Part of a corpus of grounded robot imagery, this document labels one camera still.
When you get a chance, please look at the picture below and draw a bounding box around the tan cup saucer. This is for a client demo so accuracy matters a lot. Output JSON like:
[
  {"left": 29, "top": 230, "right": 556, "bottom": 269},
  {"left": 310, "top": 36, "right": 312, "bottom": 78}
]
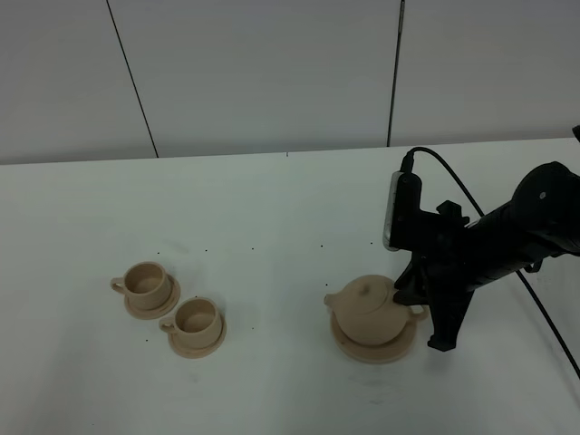
[
  {"left": 168, "top": 315, "right": 227, "bottom": 359},
  {"left": 123, "top": 275, "right": 180, "bottom": 320}
]

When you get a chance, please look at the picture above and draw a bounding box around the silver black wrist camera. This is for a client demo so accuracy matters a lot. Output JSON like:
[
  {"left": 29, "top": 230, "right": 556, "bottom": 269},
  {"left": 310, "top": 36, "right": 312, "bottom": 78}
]
[{"left": 382, "top": 171, "right": 421, "bottom": 251}]

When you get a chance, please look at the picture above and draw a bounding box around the tan far teacup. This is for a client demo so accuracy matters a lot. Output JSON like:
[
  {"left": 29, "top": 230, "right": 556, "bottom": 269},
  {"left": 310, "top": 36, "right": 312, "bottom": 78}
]
[{"left": 110, "top": 262, "right": 173, "bottom": 313}]

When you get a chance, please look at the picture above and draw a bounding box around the tan near teacup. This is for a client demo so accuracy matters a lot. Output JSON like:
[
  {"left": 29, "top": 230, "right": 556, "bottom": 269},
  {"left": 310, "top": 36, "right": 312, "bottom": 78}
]
[{"left": 159, "top": 296, "right": 222, "bottom": 349}]

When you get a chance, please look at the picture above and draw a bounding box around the tan teapot saucer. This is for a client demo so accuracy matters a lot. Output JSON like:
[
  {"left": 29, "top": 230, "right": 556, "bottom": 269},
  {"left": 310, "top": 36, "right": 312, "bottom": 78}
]
[{"left": 330, "top": 314, "right": 418, "bottom": 364}]

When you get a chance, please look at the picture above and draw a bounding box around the tan near cup saucer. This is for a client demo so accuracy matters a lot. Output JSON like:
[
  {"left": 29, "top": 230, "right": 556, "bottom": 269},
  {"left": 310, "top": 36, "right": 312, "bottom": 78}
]
[{"left": 168, "top": 315, "right": 227, "bottom": 359}]

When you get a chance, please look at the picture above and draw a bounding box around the tan far cup saucer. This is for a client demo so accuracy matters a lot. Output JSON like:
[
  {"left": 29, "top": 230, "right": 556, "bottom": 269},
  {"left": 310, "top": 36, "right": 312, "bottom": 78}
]
[{"left": 123, "top": 275, "right": 180, "bottom": 320}]

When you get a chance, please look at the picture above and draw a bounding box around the black camera cable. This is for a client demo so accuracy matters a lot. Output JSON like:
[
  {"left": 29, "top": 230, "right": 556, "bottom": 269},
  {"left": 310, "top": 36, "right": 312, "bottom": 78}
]
[{"left": 401, "top": 146, "right": 580, "bottom": 380}]

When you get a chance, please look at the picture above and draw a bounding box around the tan teacup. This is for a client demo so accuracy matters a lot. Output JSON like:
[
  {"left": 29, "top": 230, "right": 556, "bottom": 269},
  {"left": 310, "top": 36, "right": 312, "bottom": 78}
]
[
  {"left": 159, "top": 296, "right": 222, "bottom": 349},
  {"left": 110, "top": 262, "right": 173, "bottom": 313}
]

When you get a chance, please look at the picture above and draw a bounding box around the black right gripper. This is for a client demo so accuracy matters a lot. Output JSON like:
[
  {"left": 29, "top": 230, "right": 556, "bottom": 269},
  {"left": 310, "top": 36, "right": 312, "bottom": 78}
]
[{"left": 392, "top": 200, "right": 472, "bottom": 352}]

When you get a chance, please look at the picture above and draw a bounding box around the tan ceramic teapot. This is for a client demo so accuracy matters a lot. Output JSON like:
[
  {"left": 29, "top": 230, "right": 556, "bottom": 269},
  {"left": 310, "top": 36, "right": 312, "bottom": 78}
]
[{"left": 324, "top": 275, "right": 430, "bottom": 346}]

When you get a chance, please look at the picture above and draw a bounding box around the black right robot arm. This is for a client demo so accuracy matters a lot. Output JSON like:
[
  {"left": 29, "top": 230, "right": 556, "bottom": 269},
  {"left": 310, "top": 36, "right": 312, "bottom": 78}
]
[{"left": 383, "top": 161, "right": 579, "bottom": 352}]

